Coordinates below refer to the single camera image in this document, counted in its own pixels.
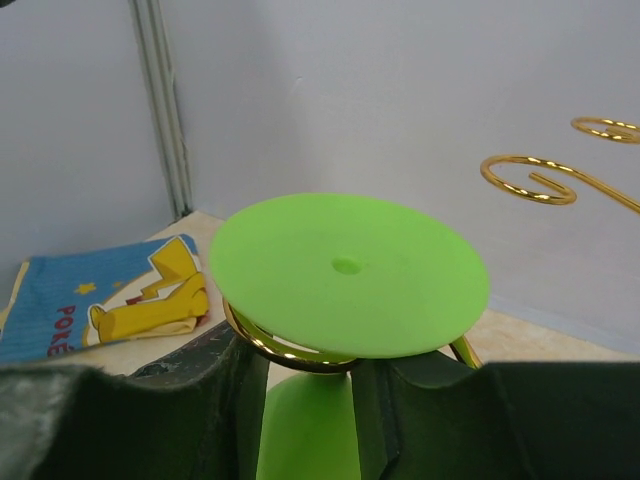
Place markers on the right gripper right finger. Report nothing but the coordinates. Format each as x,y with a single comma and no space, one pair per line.
431,417

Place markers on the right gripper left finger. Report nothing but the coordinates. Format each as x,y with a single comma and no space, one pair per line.
195,413

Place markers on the green wine glass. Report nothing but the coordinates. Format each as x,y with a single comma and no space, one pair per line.
319,282

